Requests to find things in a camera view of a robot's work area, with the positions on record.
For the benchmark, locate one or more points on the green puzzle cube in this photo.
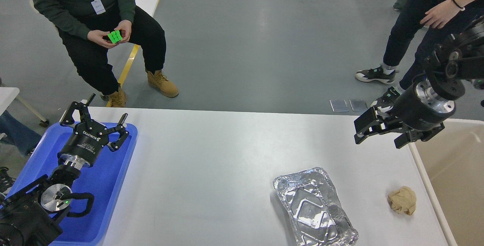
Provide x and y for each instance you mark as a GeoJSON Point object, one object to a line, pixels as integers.
{"type": "Point", "coordinates": [114, 36]}

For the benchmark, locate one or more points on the tan boot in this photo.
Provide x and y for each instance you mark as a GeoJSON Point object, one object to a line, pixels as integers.
{"type": "Point", "coordinates": [159, 81]}
{"type": "Point", "coordinates": [117, 99]}

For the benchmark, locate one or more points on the blue plastic tray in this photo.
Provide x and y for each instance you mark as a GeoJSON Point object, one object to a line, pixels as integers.
{"type": "Point", "coordinates": [104, 180]}

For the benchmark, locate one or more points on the white side table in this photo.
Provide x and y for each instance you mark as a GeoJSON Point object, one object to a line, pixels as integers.
{"type": "Point", "coordinates": [9, 95]}

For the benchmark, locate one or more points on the tan boot left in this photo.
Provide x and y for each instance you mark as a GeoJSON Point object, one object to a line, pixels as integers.
{"type": "Point", "coordinates": [117, 99]}

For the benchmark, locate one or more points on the beige plastic bin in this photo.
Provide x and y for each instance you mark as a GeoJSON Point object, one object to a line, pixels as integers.
{"type": "Point", "coordinates": [451, 165]}

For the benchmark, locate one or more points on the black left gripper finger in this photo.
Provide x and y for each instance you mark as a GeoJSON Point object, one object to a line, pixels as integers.
{"type": "Point", "coordinates": [120, 129]}
{"type": "Point", "coordinates": [67, 119]}

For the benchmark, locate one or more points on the tan boot right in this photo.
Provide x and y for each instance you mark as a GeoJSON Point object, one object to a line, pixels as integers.
{"type": "Point", "coordinates": [159, 81]}

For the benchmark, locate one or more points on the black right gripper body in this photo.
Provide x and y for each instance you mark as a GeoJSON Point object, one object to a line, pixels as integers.
{"type": "Point", "coordinates": [421, 108]}

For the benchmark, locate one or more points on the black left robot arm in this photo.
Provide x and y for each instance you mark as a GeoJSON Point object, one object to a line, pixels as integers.
{"type": "Point", "coordinates": [68, 189]}

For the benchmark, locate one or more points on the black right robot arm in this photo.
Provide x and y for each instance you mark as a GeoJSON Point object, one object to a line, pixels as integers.
{"type": "Point", "coordinates": [458, 57]}

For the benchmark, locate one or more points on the crumpled brown paper ball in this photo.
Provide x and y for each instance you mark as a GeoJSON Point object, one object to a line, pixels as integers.
{"type": "Point", "coordinates": [403, 200]}

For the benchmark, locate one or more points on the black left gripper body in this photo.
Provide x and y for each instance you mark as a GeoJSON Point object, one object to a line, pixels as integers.
{"type": "Point", "coordinates": [85, 145]}

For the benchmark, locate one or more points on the seated person in green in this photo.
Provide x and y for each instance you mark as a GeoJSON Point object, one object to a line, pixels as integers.
{"type": "Point", "coordinates": [82, 26]}

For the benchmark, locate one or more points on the standing person in black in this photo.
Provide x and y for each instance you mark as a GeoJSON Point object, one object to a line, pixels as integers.
{"type": "Point", "coordinates": [442, 17]}

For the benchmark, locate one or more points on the left metal floor plate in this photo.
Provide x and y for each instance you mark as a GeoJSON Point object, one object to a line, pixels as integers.
{"type": "Point", "coordinates": [339, 105]}

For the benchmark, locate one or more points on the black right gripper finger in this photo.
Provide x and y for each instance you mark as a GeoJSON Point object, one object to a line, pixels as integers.
{"type": "Point", "coordinates": [375, 122]}
{"type": "Point", "coordinates": [415, 135]}

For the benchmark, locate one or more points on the metal floor plate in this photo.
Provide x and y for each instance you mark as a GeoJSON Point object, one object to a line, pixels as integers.
{"type": "Point", "coordinates": [358, 105]}
{"type": "Point", "coordinates": [339, 105]}

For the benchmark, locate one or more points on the white stool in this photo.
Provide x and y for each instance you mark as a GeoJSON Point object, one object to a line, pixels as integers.
{"type": "Point", "coordinates": [148, 6]}

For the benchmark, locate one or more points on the blue jeans leg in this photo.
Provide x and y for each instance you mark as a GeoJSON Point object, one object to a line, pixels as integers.
{"type": "Point", "coordinates": [16, 133]}

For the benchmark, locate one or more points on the aluminium foil tray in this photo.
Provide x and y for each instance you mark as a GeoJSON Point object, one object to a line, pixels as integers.
{"type": "Point", "coordinates": [314, 209]}

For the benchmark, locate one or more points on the right metal floor plate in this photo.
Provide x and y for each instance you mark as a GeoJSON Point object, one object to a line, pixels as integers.
{"type": "Point", "coordinates": [358, 105]}

